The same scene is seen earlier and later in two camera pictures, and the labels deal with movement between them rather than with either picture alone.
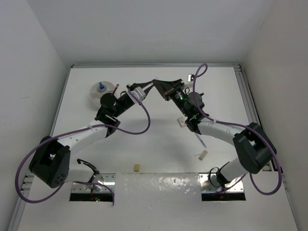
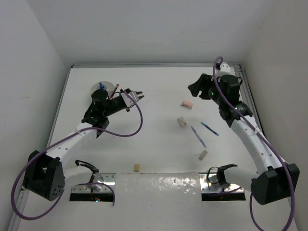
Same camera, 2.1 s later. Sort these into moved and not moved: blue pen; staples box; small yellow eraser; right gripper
Moved: right gripper
Not moved: small yellow eraser; staples box; blue pen
